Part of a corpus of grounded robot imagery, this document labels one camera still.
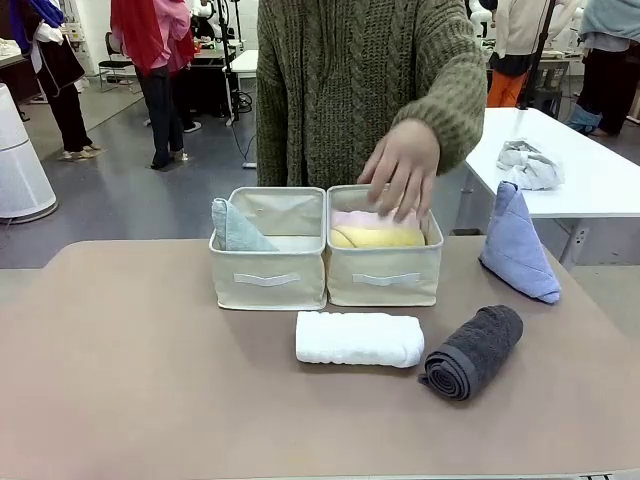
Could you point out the person's left hand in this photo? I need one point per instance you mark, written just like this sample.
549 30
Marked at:
405 165

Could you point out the pink towel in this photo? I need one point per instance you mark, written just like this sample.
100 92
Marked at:
350 218

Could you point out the yellow towel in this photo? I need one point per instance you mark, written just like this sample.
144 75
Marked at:
380 237

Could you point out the periwinkle blue towel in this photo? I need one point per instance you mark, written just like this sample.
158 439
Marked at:
517 250

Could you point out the white towel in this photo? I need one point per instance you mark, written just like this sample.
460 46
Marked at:
357 340

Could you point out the light teal towel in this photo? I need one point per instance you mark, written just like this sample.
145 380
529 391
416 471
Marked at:
235 230

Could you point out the dark grey towel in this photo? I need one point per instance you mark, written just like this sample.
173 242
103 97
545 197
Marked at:
475 350

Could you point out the person's left forearm green sleeve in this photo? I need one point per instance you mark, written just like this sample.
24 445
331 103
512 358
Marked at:
450 115

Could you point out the person in green sweater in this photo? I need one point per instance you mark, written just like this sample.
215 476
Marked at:
325 90

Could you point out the cream fabric storage bin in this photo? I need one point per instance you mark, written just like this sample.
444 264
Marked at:
385 282
267 280

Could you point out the crumpled grey cloth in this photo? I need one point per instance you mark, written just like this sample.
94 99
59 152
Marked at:
532 167

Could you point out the person in orange trousers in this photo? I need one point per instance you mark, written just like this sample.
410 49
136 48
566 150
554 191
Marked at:
507 85

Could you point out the blue denim bundle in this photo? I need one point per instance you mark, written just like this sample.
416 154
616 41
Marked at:
584 120

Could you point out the white side table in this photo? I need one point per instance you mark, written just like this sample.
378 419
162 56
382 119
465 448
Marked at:
600 170

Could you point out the black tripod stand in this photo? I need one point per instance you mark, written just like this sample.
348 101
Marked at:
231 75

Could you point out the person with light blue shawl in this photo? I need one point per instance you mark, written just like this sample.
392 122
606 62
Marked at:
610 65

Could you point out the person with red scarf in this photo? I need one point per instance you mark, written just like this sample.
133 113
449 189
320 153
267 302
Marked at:
160 75

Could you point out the black office chair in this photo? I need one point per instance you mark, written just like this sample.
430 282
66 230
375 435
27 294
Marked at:
116 65

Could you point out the person in black coat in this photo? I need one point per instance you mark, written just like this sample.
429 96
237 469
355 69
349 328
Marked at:
65 80

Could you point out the white cylindrical air purifier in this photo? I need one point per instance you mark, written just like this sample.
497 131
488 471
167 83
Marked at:
20 170

